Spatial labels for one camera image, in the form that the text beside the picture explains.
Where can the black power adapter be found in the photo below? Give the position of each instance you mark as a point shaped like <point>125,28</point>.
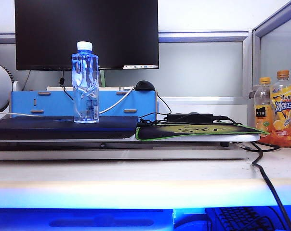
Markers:
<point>189,118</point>

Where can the clear mineral water bottle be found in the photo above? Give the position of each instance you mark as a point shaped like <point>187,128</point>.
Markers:
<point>85,96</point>

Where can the small orange juice bottle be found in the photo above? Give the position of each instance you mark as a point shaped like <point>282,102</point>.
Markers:
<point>262,113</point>

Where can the black computer monitor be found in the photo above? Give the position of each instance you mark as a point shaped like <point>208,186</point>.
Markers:
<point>111,33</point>

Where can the black keyboard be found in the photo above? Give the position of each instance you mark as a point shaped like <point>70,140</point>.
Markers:
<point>237,216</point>

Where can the white desk fan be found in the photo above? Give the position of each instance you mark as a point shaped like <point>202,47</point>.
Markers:
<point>1,91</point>

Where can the black green-edged mouse pad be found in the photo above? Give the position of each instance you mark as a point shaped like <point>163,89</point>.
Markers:
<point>160,132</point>

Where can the yellow iced tea bottle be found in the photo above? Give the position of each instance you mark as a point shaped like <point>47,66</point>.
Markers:
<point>284,115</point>

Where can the black computer mouse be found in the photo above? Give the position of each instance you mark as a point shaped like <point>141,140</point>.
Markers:
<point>145,86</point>

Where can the white desk riser platform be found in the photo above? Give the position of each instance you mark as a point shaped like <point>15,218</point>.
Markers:
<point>208,137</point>

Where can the blue wooden monitor riser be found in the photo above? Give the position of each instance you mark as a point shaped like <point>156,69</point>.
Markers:
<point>51,103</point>

